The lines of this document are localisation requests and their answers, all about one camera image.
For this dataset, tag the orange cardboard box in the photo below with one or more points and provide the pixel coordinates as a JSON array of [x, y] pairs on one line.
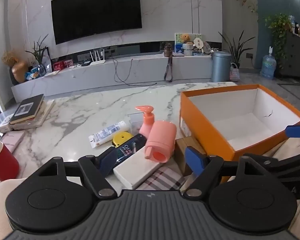
[[205, 120]]

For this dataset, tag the white squeeze tube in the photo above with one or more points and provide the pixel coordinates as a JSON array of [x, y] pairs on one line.
[[107, 132]]

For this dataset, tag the pale book stack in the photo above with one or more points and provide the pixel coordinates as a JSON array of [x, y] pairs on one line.
[[43, 115]]

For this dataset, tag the trailing ivy plant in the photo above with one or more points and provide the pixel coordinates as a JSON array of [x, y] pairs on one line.
[[280, 27]]

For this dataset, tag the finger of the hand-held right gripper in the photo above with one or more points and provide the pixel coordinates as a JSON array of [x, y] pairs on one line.
[[277, 162], [297, 131]]

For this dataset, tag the gold vase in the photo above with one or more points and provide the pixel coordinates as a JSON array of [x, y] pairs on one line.
[[19, 72]]

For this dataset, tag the white tv console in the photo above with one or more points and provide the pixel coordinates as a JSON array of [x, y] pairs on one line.
[[90, 77]]

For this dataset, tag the dried yellow flowers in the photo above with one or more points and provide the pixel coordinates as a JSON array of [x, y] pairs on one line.
[[10, 58]]

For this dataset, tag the dark cabinet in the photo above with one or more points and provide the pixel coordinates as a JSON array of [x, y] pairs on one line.
[[296, 57]]

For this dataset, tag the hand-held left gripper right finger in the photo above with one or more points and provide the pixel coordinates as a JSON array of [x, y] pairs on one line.
[[193, 160]]

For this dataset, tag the pink pump bottle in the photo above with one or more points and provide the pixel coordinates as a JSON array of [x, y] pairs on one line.
[[147, 123]]

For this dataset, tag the pink cylindrical bottle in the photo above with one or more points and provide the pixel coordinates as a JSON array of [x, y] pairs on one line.
[[162, 135]]

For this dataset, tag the small white box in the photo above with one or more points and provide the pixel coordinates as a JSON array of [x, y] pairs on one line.
[[6, 125]]

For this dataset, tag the woven basket bag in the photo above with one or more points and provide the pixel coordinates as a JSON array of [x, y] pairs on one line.
[[234, 75]]

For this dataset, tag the pink flat box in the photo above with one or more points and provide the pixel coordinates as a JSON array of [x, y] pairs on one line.
[[12, 141]]

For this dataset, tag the yellow tape measure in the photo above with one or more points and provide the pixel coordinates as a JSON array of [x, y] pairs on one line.
[[121, 137]]

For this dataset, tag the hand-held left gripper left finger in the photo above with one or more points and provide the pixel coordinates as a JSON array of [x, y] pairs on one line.
[[108, 163]]

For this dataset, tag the grey-blue trash bin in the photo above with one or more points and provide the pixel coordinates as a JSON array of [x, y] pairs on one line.
[[221, 67]]

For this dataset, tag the long white box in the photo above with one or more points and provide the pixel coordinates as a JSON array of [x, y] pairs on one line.
[[137, 170]]

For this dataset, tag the brown cardboard box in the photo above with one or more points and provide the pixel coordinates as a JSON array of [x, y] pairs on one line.
[[182, 150]]

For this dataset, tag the dark hardcover book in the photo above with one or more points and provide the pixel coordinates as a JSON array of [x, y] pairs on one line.
[[27, 107]]

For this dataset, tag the white router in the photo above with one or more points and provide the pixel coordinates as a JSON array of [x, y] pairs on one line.
[[97, 61]]

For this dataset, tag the clear plastic box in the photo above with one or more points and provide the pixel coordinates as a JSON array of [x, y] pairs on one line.
[[133, 123]]

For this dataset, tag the dark shampoo bottle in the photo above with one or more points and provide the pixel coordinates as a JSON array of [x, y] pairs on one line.
[[130, 147]]

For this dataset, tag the black television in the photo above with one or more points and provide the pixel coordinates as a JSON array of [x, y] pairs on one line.
[[95, 10]]

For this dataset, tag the red cup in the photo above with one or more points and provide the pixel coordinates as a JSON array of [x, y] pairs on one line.
[[2, 162]]

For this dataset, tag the long-leaf potted plant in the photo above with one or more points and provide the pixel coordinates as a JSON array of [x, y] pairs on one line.
[[236, 52]]

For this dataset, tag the blue snack bag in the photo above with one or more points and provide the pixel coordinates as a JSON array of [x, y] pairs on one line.
[[35, 73]]

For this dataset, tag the blue water jug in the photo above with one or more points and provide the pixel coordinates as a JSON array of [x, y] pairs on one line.
[[268, 66]]

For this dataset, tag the plaid cloth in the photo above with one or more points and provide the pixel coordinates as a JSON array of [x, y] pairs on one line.
[[162, 180]]

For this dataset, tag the red box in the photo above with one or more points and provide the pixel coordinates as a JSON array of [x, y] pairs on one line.
[[61, 65]]

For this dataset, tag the small green potted plant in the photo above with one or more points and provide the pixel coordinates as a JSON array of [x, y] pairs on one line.
[[38, 51]]

